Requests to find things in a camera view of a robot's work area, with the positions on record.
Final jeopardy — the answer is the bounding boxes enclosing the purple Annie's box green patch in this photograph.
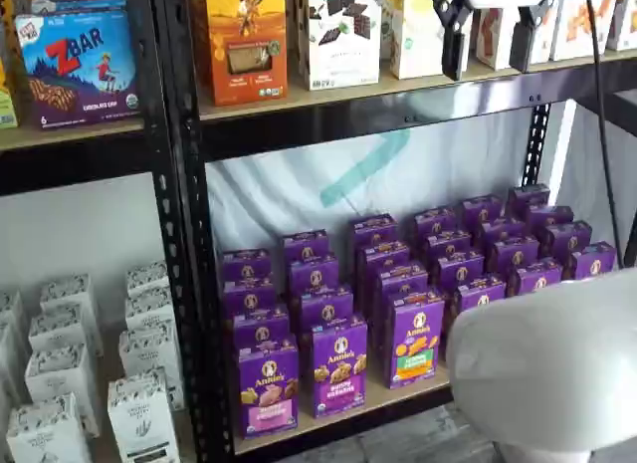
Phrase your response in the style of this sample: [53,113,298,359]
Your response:
[349,213,399,250]
[376,261,430,303]
[361,240,411,278]
[386,288,447,390]

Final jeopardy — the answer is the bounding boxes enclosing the orange graham cracker box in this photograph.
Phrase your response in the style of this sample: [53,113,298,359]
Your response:
[204,0,290,108]

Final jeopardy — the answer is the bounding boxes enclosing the Simple Mills almond bar box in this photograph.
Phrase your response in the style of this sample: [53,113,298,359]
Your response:
[387,0,473,81]

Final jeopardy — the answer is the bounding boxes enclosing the purple Annie's box mixed bunnies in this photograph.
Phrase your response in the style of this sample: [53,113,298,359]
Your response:
[287,252,340,296]
[312,313,369,419]
[297,285,354,331]
[281,228,330,261]

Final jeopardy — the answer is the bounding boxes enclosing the black cable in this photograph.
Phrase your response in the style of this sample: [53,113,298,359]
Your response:
[582,0,626,271]

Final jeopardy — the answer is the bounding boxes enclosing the purple ZBar snack box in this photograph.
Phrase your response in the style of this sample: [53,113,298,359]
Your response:
[14,9,141,131]

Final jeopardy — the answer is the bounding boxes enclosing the yellow Bobo's snack box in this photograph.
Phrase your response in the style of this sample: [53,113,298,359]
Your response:
[0,54,19,130]

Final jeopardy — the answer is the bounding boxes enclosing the white cracker box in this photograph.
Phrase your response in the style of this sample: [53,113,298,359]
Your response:
[605,0,637,53]

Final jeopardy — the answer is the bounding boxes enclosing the black metal shelf rack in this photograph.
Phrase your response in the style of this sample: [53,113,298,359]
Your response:
[0,0,210,463]
[148,0,637,463]

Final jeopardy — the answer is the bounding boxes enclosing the cheddar pretzel crackers box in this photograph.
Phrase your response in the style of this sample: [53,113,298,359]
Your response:
[472,4,563,71]

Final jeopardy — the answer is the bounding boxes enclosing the Simple Mills sweet thins box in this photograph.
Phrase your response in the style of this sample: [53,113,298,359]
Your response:
[305,0,384,92]

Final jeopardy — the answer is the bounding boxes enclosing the purple Annie's box brown bunnies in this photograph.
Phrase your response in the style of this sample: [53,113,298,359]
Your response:
[476,216,525,246]
[459,194,505,226]
[506,257,564,298]
[489,235,541,271]

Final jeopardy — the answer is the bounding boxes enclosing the white backdrop sheet teal mark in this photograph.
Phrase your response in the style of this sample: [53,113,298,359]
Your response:
[206,97,623,295]

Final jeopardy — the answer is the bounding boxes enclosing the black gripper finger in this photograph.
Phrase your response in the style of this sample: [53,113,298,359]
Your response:
[509,0,562,75]
[428,0,473,82]

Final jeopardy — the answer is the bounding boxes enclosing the sea salt pretzel crackers box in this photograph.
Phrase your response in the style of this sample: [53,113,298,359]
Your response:
[549,0,622,63]

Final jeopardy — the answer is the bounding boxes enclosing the blue snack box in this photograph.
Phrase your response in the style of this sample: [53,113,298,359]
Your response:
[29,0,128,15]

